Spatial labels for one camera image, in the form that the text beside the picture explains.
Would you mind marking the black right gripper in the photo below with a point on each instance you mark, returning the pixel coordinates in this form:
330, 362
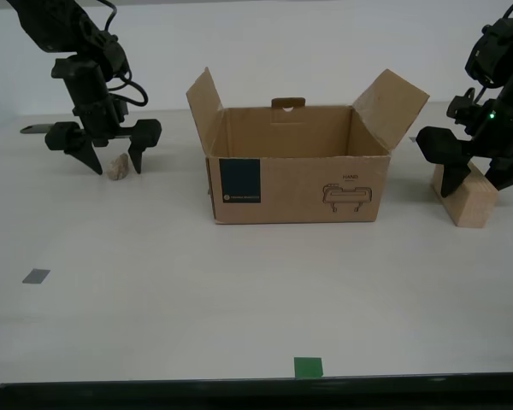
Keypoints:
504, 128

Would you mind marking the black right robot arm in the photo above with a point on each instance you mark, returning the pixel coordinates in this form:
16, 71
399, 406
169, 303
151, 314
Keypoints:
496, 47

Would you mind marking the brown cardboard box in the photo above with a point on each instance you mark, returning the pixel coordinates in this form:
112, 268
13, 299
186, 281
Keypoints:
299, 192

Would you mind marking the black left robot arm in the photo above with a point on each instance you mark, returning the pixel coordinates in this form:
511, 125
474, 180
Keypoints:
51, 25

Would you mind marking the green tape square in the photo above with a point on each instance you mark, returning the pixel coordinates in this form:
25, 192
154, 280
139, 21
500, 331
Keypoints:
308, 368

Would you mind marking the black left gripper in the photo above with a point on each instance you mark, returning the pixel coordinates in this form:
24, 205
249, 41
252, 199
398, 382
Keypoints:
92, 102

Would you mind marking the speckled pinkish granite rock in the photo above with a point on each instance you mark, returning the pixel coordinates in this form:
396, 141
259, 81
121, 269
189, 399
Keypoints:
119, 168

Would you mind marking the light wooden block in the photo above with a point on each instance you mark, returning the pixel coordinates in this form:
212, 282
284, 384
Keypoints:
470, 209

